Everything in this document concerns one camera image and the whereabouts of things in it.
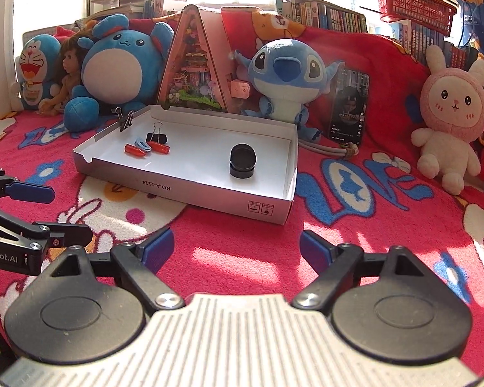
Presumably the red plastic clip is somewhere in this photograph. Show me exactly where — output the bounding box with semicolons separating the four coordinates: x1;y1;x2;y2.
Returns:
146;141;169;155
124;144;146;157

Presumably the light blue duckbill hair clip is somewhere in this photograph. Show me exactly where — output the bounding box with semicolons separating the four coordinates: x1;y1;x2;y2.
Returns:
134;139;152;152

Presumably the large black binder clip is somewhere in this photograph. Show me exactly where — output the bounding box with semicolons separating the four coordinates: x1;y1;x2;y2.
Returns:
146;121;168;145

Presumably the red cartoon blanket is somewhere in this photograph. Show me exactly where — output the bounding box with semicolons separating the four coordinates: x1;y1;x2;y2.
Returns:
0;10;484;376

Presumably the small black binder clip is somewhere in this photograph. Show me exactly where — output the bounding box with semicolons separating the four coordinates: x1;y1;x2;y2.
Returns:
114;107;134;132

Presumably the Doraemon plush toy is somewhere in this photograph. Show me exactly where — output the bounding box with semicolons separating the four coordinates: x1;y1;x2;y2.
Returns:
11;34;61;110

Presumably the white cardboard box tray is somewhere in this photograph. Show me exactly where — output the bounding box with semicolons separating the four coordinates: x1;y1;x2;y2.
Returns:
73;105;298;224

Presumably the brown haired doll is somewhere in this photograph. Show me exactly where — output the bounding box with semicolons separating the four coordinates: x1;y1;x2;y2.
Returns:
38;31;90;116

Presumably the blue round mouse plush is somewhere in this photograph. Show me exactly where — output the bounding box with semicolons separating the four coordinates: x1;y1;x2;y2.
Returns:
64;14;174;133

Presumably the black smartphone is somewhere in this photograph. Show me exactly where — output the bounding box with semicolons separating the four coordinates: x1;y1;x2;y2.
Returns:
328;67;370;146

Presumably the pink triangular diorama house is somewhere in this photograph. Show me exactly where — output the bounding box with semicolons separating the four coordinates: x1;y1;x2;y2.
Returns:
157;5;242;114

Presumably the blue Stitch plush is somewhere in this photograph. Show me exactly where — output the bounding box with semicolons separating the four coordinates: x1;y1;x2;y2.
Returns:
233;38;344;143

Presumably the pink bunny plush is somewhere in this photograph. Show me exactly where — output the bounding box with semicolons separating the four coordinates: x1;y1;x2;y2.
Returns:
411;45;484;196

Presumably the red plastic basket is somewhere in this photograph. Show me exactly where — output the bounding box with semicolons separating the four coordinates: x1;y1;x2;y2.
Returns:
378;0;457;37

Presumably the grey hair tie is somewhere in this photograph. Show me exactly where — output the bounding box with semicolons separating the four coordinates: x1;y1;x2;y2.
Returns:
298;140;360;160

